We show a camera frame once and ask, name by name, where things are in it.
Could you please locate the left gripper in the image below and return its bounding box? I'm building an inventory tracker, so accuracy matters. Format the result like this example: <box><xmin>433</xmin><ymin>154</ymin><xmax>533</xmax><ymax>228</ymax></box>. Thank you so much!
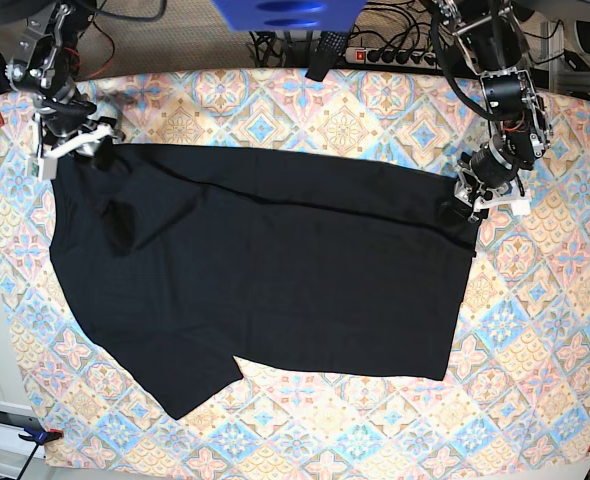
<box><xmin>442</xmin><ymin>142</ymin><xmax>525</xmax><ymax>225</ymax></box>

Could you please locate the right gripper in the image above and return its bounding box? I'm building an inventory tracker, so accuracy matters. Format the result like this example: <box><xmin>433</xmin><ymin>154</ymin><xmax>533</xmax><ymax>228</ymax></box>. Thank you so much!
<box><xmin>34</xmin><ymin>99</ymin><xmax>120</xmax><ymax>155</ymax></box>

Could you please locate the black T-shirt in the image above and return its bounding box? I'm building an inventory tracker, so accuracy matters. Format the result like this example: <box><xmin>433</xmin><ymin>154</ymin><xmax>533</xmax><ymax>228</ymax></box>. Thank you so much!
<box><xmin>50</xmin><ymin>144</ymin><xmax>478</xmax><ymax>419</ymax></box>

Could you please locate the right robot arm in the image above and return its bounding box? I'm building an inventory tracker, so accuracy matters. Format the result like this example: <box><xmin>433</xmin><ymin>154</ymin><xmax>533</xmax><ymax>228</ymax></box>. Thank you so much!
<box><xmin>6</xmin><ymin>1</ymin><xmax>125</xmax><ymax>158</ymax></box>

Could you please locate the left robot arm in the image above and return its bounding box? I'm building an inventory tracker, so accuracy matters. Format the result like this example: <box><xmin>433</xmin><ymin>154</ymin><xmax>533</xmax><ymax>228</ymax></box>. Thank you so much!
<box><xmin>423</xmin><ymin>1</ymin><xmax>553</xmax><ymax>224</ymax></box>

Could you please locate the patterned tablecloth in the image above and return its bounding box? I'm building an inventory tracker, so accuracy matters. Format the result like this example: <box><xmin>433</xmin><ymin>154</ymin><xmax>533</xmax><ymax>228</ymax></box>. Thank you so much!
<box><xmin>0</xmin><ymin>69</ymin><xmax>590</xmax><ymax>479</ymax></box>

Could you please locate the black remote control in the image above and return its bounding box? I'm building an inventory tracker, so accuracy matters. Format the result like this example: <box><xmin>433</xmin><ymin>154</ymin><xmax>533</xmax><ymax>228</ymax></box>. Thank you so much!
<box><xmin>305</xmin><ymin>31</ymin><xmax>349</xmax><ymax>82</ymax></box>

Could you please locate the blue box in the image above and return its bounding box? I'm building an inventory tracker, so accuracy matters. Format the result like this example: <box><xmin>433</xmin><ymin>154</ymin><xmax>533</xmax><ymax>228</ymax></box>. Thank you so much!
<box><xmin>213</xmin><ymin>0</ymin><xmax>366</xmax><ymax>32</ymax></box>

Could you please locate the blue clamp bottom left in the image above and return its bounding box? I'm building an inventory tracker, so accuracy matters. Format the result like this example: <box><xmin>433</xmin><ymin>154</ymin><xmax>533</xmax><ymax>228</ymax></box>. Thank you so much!
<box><xmin>18</xmin><ymin>427</ymin><xmax>64</xmax><ymax>446</ymax></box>

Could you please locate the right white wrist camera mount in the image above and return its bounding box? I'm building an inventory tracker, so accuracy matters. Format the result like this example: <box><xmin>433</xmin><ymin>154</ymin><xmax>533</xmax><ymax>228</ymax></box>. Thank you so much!
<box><xmin>25</xmin><ymin>123</ymin><xmax>120</xmax><ymax>181</ymax></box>

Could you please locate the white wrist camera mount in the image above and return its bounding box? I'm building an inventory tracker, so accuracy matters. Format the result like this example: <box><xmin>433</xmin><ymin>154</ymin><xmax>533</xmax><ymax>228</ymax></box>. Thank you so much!
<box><xmin>25</xmin><ymin>123</ymin><xmax>120</xmax><ymax>181</ymax></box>
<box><xmin>473</xmin><ymin>192</ymin><xmax>532</xmax><ymax>216</ymax></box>

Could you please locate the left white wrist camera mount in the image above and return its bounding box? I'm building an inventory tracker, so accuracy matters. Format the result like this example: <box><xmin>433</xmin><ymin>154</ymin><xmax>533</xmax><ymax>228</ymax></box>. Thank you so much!
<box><xmin>473</xmin><ymin>192</ymin><xmax>532</xmax><ymax>216</ymax></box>

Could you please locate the black power strip red switch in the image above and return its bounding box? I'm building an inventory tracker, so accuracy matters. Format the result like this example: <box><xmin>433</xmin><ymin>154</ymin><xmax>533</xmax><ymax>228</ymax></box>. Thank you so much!
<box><xmin>344</xmin><ymin>46</ymin><xmax>439</xmax><ymax>69</ymax></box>

